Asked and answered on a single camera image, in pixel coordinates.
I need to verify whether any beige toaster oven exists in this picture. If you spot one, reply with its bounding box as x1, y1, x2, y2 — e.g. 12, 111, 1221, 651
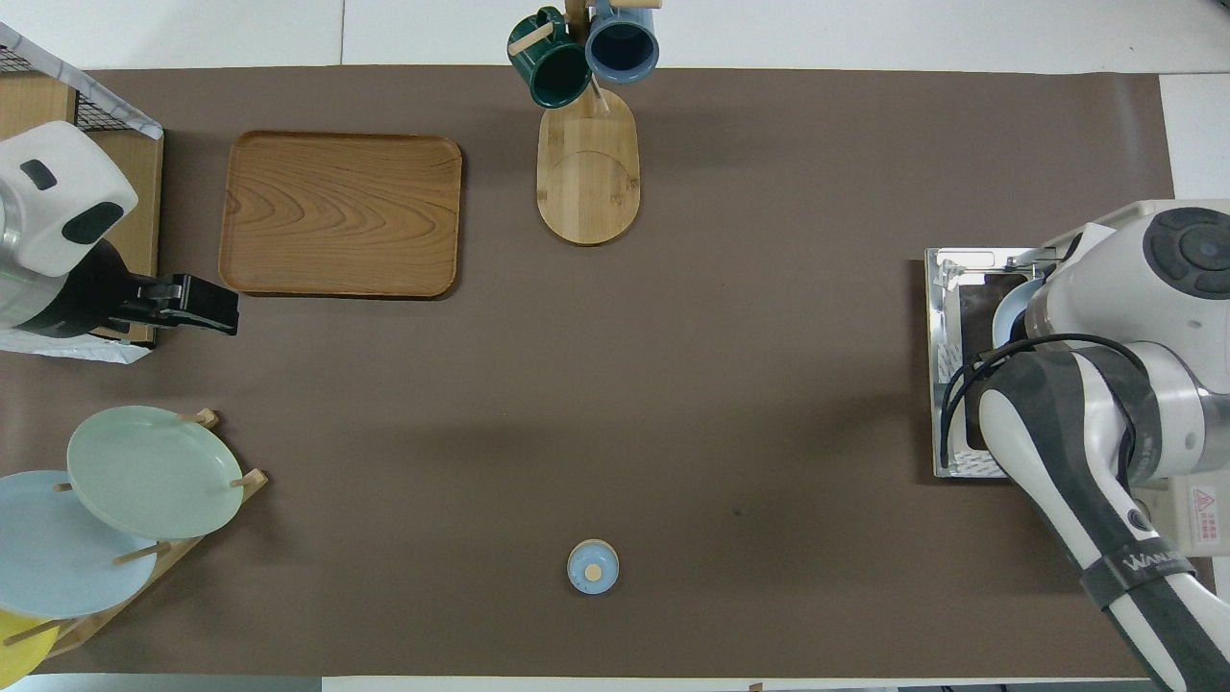
925, 199, 1230, 556

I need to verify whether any blue mug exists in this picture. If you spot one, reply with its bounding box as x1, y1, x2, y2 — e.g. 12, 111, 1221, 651
584, 0, 661, 86

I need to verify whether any small blue call bell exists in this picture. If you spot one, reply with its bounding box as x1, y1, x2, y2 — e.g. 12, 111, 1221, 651
566, 538, 621, 596

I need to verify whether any brown wooden tray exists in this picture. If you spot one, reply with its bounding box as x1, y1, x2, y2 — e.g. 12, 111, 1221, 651
218, 130, 464, 300

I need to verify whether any white patterned cloth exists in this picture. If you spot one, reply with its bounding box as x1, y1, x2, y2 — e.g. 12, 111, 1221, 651
0, 332, 153, 364

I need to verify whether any wooden mug tree stand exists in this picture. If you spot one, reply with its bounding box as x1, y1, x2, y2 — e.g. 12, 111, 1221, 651
507, 0, 664, 247

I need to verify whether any dark green mug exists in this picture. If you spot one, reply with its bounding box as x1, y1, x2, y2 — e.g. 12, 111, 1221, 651
506, 7, 592, 110

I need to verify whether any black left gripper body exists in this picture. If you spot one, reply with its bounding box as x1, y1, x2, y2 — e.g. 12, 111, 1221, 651
14, 240, 131, 339

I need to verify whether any black wire basket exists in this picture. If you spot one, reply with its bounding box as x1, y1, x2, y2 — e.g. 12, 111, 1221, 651
0, 21, 164, 141

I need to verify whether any wooden plate rack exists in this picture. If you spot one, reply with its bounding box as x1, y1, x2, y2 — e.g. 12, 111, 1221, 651
38, 408, 268, 659

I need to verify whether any pale green plate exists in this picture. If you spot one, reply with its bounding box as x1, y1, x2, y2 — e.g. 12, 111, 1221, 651
66, 405, 245, 541

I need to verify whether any light blue racked plate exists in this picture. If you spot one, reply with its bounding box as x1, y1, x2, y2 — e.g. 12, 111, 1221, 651
0, 469, 160, 621

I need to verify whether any yellow plate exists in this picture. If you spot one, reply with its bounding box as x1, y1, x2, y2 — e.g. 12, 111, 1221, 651
0, 607, 61, 688

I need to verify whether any brown table mat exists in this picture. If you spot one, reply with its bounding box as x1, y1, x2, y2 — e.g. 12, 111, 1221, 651
0, 65, 1221, 679

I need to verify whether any wooden step shelf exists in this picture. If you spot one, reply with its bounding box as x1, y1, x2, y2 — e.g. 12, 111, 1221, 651
0, 67, 164, 347

